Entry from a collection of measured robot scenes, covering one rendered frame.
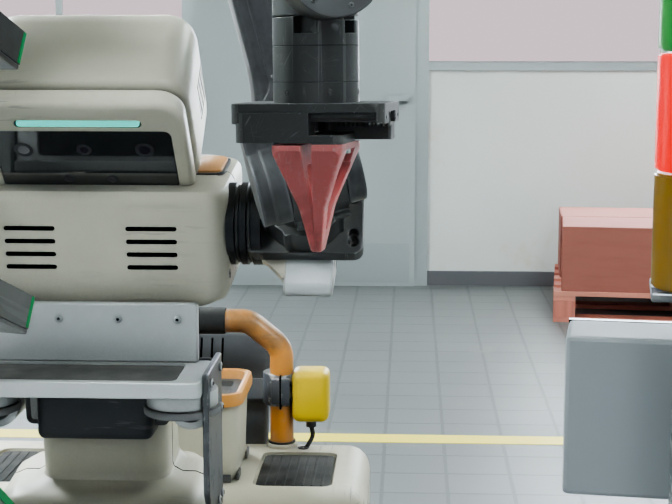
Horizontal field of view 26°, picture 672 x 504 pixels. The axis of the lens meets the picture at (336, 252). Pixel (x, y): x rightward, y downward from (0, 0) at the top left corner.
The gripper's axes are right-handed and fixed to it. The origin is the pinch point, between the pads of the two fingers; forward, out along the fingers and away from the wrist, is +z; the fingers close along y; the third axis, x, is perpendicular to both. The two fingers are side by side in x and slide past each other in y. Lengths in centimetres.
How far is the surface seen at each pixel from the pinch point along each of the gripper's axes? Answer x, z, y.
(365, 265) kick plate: 686, 99, -123
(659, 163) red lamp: -32.5, -7.4, 21.7
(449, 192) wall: 698, 60, -78
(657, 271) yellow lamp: -32.5, -2.8, 21.7
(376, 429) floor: 396, 116, -66
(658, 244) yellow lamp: -32.6, -4.0, 21.8
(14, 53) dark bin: -13.7, -12.5, -15.2
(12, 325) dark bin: -14.6, 3.7, -15.6
